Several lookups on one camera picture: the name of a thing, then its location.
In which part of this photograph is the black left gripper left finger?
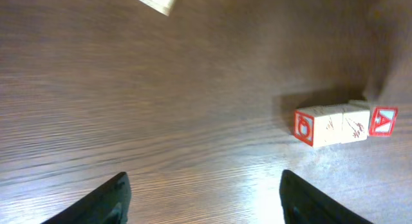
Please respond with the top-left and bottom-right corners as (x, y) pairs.
(43, 172), (131, 224)

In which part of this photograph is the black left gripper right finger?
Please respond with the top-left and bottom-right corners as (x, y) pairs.
(279, 169), (372, 224)

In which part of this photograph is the wooden block red 9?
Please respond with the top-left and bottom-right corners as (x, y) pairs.
(294, 104), (370, 147)

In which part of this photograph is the wooden block red A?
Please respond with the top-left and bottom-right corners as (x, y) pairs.
(349, 100), (398, 137)

